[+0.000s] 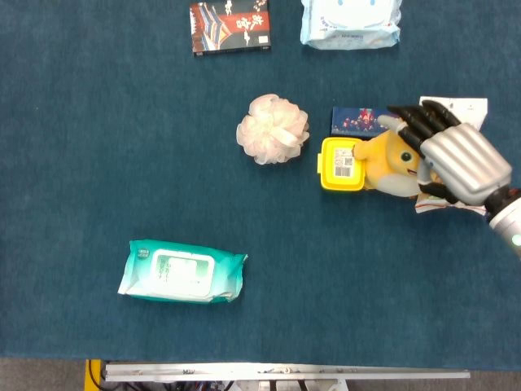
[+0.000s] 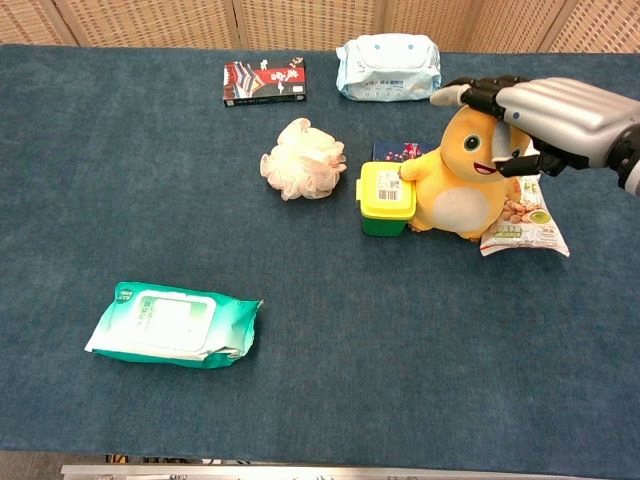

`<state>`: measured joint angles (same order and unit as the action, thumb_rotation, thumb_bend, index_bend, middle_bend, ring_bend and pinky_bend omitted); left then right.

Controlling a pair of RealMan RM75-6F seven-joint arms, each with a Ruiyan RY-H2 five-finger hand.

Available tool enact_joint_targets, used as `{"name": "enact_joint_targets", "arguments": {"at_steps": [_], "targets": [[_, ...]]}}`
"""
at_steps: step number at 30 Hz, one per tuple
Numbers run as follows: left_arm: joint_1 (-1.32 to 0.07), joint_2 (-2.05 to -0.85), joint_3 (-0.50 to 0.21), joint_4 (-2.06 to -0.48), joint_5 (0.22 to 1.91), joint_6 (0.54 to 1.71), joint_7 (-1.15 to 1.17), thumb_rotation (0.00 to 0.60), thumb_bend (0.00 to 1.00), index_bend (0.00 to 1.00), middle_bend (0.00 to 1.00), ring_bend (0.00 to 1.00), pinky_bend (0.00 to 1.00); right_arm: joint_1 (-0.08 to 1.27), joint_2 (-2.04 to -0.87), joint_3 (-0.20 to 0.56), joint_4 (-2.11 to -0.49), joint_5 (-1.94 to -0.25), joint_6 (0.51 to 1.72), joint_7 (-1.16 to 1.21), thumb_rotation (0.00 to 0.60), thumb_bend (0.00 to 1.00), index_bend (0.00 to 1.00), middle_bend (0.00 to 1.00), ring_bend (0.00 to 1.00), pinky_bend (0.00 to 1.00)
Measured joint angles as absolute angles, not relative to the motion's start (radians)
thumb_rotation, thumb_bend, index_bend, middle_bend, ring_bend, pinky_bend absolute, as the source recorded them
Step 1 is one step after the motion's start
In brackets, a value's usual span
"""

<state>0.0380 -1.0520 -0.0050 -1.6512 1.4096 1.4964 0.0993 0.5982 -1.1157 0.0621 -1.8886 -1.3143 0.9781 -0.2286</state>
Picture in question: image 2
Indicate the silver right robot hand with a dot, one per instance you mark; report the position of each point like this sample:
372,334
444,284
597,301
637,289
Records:
555,112

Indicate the yellow plush duck toy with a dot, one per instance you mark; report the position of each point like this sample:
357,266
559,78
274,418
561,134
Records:
460,165

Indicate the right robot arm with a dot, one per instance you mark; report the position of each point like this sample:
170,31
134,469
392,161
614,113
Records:
629,160

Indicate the white nut snack bag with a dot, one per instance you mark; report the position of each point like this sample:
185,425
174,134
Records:
532,220

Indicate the dark blue floral box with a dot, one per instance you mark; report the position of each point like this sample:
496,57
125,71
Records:
395,150

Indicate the light blue wet wipes pack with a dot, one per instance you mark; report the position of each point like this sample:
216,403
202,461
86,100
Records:
387,67

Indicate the yellow lidded green container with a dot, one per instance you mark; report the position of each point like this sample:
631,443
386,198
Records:
385,192

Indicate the pink mesh bath sponge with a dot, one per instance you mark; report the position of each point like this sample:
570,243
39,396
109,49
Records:
304,160

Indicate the woven folding screen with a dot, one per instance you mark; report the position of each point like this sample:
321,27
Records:
300,22

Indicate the black and red printed box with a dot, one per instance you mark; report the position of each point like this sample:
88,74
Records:
265,82

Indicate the blue table cloth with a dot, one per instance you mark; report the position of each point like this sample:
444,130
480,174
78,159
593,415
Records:
320,310

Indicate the green wet wipes pack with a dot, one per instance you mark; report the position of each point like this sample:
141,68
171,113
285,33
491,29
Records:
170,325

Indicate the metal frame bar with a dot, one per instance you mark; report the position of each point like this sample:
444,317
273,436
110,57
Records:
300,472

